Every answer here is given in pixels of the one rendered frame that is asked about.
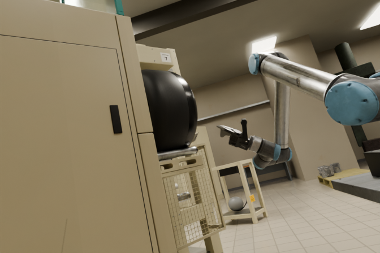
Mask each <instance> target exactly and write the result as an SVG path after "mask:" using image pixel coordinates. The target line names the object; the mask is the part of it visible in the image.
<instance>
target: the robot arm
mask: <svg viewBox="0 0 380 253"><path fill-rule="evenodd" d="M248 66H249V71H250V73H251V74H253V75H263V76H265V77H269V78H271V79H273V80H275V101H274V143H273V142H270V141H268V140H265V139H263V138H260V137H257V136H250V137H249V138H248V134H247V121H246V119H241V122H240V123H241V125H242V130H243V132H241V131H239V130H236V129H233V128H230V127H227V126H224V125H217V127H218V128H219V129H221V132H220V136H221V137H224V136H230V137H229V140H228V144H229V145H232V146H235V147H239V148H241V149H244V150H246V151H247V149H248V150H250V151H253V152H255V153H256V155H255V156H254V157H253V160H252V162H253V165H254V166H255V167H256V168H258V169H264V168H266V167H267V166H269V165H274V164H278V163H282V162H287V161H289V160H291V158H292V151H291V149H290V148H289V145H288V140H289V123H290V90H291V88H293V89H296V90H298V91H300V92H302V93H305V94H307V95H309V96H311V97H313V98H316V99H318V100H320V101H323V102H324V104H325V107H326V108H327V112H328V114H329V115H330V116H331V118H332V119H333V120H335V121H336V122H337V123H340V124H342V125H363V124H367V123H372V122H376V121H380V72H378V73H376V74H374V75H372V76H370V77H369V78H363V77H359V76H355V75H352V74H349V73H342V74H340V75H338V76H336V75H333V74H330V73H327V72H324V71H320V70H318V69H314V68H311V67H308V66H304V65H302V64H299V63H295V62H292V61H290V60H289V58H288V57H287V56H286V55H284V54H283V53H281V52H278V51H271V52H263V53H253V54H251V56H250V57H249V62H248ZM246 141H247V142H246Z"/></svg>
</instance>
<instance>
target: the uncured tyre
mask: <svg viewBox="0 0 380 253"><path fill-rule="evenodd" d="M141 73H142V79H143V82H144V88H145V93H146V98H147V102H148V107H149V112H150V118H151V121H152V127H153V132H152V133H153V134H154V140H155V143H156V149H157V152H159V151H167V150H174V149H181V148H186V147H190V145H191V143H192V141H193V138H194V136H195V133H196V129H197V121H198V112H197V104H196V100H195V96H194V94H193V92H192V90H191V88H190V86H189V85H188V83H187V82H186V80H185V79H183V78H182V77H181V76H180V75H179V74H177V73H174V72H171V71H159V70H151V69H143V70H141Z"/></svg>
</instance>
